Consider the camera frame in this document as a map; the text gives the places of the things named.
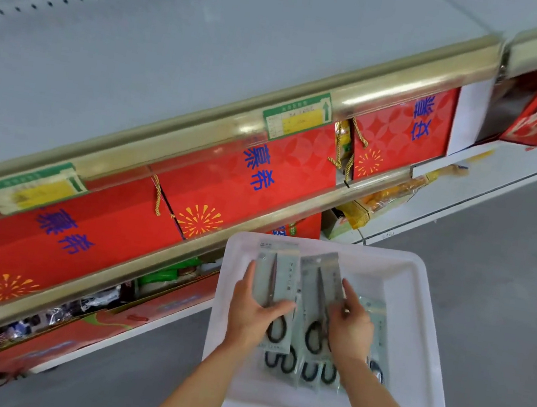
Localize white metal shelf unit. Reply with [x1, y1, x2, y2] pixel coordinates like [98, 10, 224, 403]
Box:
[0, 0, 537, 407]

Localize person's left forearm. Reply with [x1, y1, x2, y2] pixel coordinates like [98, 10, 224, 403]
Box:
[139, 330, 266, 407]

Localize grey scissors packet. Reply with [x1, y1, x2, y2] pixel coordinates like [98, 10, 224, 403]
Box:
[288, 248, 357, 359]
[243, 240, 306, 357]
[261, 344, 302, 379]
[296, 352, 343, 396]
[347, 295, 401, 389]

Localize green yellow price label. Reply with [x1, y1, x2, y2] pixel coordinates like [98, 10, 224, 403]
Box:
[259, 84, 337, 149]
[0, 153, 91, 226]

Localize yellow snack packets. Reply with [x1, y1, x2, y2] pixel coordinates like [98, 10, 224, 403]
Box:
[332, 147, 470, 245]

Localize white foam tray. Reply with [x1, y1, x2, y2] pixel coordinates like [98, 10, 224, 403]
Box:
[194, 225, 472, 407]

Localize person's right hand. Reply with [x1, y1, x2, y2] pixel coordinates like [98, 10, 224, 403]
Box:
[318, 276, 382, 373]

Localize green packet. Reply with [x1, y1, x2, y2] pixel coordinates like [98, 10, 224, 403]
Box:
[135, 252, 204, 303]

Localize small red box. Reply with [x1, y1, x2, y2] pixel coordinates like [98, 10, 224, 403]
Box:
[270, 207, 324, 242]

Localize person's left hand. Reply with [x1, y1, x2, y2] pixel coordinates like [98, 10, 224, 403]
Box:
[222, 257, 302, 358]

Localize red display carton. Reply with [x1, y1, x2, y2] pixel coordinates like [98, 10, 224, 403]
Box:
[0, 243, 220, 407]

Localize red gift box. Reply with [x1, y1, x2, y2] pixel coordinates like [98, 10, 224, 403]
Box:
[0, 154, 193, 328]
[139, 98, 346, 260]
[343, 73, 461, 195]

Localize row of dark packets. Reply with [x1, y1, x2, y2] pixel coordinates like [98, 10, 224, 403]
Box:
[0, 265, 135, 377]

